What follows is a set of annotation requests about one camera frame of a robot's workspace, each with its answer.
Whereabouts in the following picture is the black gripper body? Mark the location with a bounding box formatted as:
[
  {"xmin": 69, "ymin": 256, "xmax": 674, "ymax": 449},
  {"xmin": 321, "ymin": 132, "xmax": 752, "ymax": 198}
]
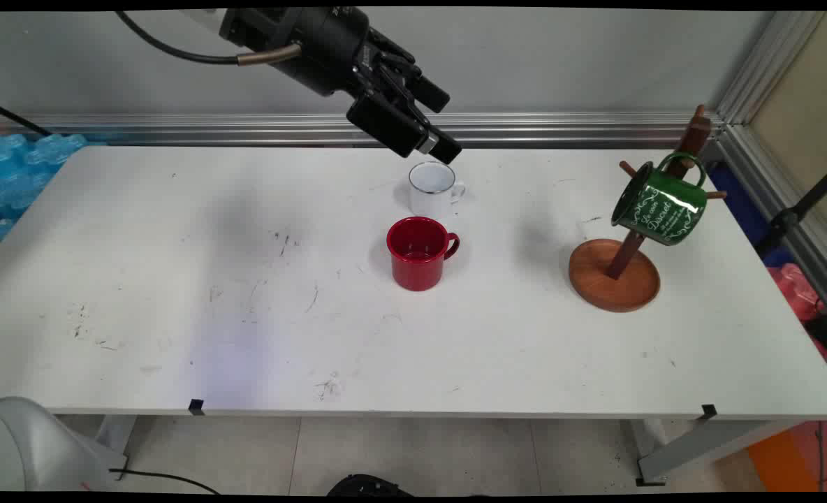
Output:
[{"xmin": 219, "ymin": 7, "xmax": 388, "ymax": 97}]

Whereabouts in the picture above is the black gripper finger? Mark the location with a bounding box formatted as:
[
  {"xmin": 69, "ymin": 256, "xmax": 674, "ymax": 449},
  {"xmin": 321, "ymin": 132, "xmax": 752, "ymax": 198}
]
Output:
[
  {"xmin": 370, "ymin": 29, "xmax": 451, "ymax": 114},
  {"xmin": 346, "ymin": 89, "xmax": 463, "ymax": 166}
]

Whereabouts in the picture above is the green enamel mug white lettering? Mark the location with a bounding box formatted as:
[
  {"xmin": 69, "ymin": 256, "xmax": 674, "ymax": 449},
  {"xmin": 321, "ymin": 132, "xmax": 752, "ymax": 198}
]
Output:
[{"xmin": 610, "ymin": 152, "xmax": 708, "ymax": 247}]

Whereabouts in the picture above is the red enamel mug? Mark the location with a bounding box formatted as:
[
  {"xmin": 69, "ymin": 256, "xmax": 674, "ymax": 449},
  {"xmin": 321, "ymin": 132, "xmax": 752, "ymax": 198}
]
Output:
[{"xmin": 386, "ymin": 217, "xmax": 461, "ymax": 292}]

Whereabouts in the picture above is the wooden mug tree stand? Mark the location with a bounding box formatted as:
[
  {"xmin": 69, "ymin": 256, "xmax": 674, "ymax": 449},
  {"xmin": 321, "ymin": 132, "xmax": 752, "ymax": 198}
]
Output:
[{"xmin": 569, "ymin": 103, "xmax": 729, "ymax": 313}]

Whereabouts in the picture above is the blue foam packaging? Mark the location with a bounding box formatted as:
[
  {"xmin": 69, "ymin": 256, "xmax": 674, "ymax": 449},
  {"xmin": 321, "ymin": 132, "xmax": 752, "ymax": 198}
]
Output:
[{"xmin": 0, "ymin": 133, "xmax": 89, "ymax": 256}]

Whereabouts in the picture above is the blue box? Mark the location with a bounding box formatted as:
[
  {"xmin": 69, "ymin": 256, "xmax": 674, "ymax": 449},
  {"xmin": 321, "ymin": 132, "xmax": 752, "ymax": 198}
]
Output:
[{"xmin": 708, "ymin": 162, "xmax": 795, "ymax": 268}]

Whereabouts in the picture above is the black rounded floor object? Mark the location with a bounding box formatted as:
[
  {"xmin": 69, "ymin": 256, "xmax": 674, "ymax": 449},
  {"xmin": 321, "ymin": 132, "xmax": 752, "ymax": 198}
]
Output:
[{"xmin": 326, "ymin": 474, "xmax": 414, "ymax": 497}]

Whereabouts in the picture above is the beige board panel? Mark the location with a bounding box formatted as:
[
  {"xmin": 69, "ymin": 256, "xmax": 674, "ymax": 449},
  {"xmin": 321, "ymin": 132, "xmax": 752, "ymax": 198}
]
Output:
[{"xmin": 749, "ymin": 13, "xmax": 827, "ymax": 242}]

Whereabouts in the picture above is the black tripod stand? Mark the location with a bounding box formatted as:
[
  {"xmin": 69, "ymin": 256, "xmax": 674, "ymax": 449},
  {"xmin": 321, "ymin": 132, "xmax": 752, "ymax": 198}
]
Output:
[{"xmin": 754, "ymin": 161, "xmax": 827, "ymax": 259}]

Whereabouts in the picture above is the grey table leg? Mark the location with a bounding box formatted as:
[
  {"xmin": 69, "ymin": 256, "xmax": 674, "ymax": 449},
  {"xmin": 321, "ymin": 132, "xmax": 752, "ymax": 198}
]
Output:
[
  {"xmin": 92, "ymin": 416, "xmax": 138, "ymax": 481},
  {"xmin": 622, "ymin": 418, "xmax": 802, "ymax": 488}
]

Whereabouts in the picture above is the pink foam packaging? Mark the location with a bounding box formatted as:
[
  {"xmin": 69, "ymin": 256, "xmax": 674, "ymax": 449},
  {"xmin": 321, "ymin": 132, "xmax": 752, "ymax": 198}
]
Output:
[{"xmin": 766, "ymin": 262, "xmax": 827, "ymax": 381}]

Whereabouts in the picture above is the black power adapter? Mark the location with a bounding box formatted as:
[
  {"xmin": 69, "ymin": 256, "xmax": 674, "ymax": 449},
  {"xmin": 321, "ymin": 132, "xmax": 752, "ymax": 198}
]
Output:
[{"xmin": 803, "ymin": 313, "xmax": 827, "ymax": 358}]

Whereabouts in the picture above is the grey rounded plastic housing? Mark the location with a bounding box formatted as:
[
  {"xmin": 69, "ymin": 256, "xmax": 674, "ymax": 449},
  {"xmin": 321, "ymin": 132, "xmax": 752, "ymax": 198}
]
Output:
[{"xmin": 0, "ymin": 396, "xmax": 128, "ymax": 492}]

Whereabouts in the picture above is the orange box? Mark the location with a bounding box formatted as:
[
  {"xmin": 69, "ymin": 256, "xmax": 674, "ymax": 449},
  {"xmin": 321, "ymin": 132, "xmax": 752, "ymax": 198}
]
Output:
[{"xmin": 747, "ymin": 428, "xmax": 823, "ymax": 493}]

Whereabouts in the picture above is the black cable with brass plug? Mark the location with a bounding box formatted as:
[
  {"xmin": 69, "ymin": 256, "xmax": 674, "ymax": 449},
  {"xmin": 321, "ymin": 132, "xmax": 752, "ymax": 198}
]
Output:
[{"xmin": 115, "ymin": 10, "xmax": 304, "ymax": 67}]

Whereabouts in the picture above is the aluminium profile rail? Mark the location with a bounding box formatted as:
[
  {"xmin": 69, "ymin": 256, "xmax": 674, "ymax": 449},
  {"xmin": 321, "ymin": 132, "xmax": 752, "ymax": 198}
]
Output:
[
  {"xmin": 710, "ymin": 115, "xmax": 827, "ymax": 322},
  {"xmin": 0, "ymin": 112, "xmax": 725, "ymax": 149}
]

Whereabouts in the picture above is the thin black cable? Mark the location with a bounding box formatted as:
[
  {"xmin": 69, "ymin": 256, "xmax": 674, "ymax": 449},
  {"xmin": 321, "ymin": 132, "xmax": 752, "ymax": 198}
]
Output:
[{"xmin": 0, "ymin": 100, "xmax": 54, "ymax": 137}]

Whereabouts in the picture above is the aluminium profile post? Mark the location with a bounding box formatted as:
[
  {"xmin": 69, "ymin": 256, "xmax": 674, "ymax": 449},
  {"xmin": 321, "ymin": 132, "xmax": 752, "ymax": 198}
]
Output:
[{"xmin": 717, "ymin": 10, "xmax": 826, "ymax": 126}]

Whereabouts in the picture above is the black floor cable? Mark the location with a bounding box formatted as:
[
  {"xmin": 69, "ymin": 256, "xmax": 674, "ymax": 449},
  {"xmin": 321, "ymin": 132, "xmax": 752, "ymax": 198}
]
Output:
[{"xmin": 110, "ymin": 468, "xmax": 222, "ymax": 495}]

